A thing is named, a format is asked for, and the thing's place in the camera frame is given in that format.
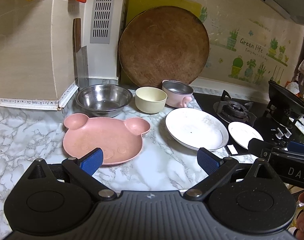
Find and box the grey ventilation grille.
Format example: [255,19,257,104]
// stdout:
[90,0,114,44]

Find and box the cream plastic bowl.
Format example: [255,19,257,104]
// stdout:
[135,87,168,114]

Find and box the large white plate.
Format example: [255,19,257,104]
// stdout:
[165,108,229,151]

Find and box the black wok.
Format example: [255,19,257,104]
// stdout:
[268,80,304,116]

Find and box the pink bear-shaped plate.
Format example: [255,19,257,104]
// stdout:
[63,113,150,166]

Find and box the stainless steel bowl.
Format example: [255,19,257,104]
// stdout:
[76,84,133,118]

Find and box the cleaver with wooden handle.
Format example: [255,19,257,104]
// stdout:
[73,18,89,90]

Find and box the yellow plastic cutting board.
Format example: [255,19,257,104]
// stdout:
[120,0,202,81]

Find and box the round wooden cutting board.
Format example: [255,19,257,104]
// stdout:
[118,6,210,88]

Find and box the small white plate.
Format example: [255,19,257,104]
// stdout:
[228,122,263,149]

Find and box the pink steel-lined bowl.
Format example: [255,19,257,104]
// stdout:
[162,80,194,108]

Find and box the black gas stove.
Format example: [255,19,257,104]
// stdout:
[193,90,304,147]

